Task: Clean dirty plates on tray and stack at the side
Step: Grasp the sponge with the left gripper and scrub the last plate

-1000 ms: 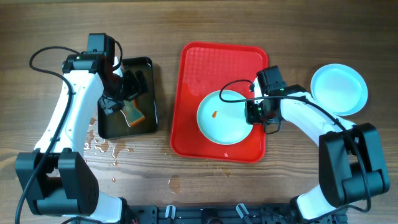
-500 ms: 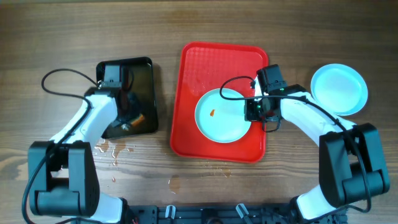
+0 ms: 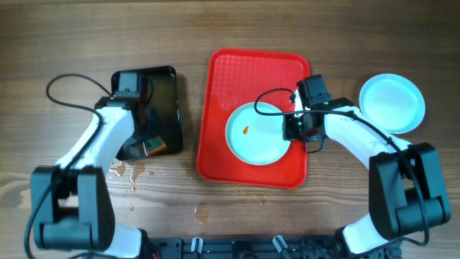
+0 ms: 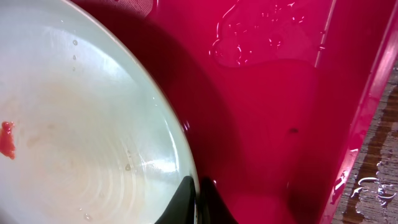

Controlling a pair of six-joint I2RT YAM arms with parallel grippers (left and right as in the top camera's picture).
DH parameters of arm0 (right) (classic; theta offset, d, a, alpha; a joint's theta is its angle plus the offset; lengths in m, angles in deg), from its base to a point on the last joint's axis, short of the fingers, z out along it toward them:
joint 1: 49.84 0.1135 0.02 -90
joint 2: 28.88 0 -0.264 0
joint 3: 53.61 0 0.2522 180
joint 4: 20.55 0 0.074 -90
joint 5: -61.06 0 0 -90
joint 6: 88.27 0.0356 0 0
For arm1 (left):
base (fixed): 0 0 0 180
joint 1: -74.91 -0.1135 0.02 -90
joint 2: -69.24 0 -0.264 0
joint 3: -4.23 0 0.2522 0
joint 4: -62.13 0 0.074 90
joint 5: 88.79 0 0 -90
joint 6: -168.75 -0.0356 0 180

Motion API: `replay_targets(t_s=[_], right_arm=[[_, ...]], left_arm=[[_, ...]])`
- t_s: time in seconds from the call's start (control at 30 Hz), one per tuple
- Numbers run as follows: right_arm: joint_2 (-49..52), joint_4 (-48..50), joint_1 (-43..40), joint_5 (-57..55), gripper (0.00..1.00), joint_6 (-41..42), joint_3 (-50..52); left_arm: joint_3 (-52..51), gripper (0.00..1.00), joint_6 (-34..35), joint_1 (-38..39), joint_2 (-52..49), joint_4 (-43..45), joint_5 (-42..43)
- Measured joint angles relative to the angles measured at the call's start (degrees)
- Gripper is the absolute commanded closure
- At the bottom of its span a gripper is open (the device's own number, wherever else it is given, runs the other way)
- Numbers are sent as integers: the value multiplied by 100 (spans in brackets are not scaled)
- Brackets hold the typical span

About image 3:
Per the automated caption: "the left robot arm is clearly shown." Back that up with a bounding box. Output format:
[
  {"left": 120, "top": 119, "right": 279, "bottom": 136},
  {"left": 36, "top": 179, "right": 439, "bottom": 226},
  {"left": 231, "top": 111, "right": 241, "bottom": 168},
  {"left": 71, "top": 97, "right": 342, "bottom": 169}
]
[{"left": 24, "top": 97, "right": 158, "bottom": 258}]

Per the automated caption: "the black water tray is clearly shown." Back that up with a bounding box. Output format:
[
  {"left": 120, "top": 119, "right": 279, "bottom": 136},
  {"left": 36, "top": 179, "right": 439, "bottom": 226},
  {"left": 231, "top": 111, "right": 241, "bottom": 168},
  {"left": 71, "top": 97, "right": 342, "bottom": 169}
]
[{"left": 111, "top": 65, "right": 183, "bottom": 160}]

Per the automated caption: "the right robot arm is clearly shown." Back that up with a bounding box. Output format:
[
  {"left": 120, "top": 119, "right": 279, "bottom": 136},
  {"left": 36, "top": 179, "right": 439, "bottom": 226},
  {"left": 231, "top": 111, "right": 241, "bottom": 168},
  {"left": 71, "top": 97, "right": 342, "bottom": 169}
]
[{"left": 283, "top": 94, "right": 451, "bottom": 258}]

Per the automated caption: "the red plastic tray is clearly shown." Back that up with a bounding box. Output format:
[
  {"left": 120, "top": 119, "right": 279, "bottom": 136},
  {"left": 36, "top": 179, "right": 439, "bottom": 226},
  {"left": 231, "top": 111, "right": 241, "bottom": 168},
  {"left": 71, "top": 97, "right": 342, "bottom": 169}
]
[{"left": 196, "top": 48, "right": 311, "bottom": 188}]

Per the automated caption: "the light blue plate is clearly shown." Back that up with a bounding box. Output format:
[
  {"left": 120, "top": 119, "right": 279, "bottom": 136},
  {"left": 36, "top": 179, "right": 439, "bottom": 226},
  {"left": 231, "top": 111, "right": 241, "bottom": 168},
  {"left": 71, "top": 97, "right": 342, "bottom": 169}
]
[
  {"left": 225, "top": 102, "right": 290, "bottom": 165},
  {"left": 359, "top": 73, "right": 426, "bottom": 134}
]

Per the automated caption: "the light blue plate top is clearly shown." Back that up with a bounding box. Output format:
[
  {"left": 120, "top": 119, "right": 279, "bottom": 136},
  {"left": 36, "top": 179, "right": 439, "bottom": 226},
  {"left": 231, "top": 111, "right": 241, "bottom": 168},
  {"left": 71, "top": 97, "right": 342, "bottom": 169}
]
[{"left": 225, "top": 102, "right": 290, "bottom": 165}]

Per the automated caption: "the orange green sponge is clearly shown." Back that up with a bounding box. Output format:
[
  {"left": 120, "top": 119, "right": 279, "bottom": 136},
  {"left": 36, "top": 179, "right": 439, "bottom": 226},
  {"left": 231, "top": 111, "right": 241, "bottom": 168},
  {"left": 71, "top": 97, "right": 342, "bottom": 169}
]
[{"left": 143, "top": 136, "right": 167, "bottom": 156}]

